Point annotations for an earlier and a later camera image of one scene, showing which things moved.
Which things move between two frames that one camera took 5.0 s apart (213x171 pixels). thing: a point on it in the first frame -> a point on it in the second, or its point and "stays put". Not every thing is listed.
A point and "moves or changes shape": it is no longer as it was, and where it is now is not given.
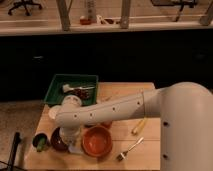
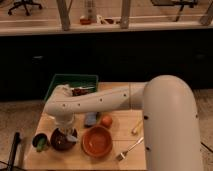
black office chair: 24,3 stays put
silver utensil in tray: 87,87 stays put
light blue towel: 75,149 moves or changes shape
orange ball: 106,125 stays put
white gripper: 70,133 -> 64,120
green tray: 55,93 stays put
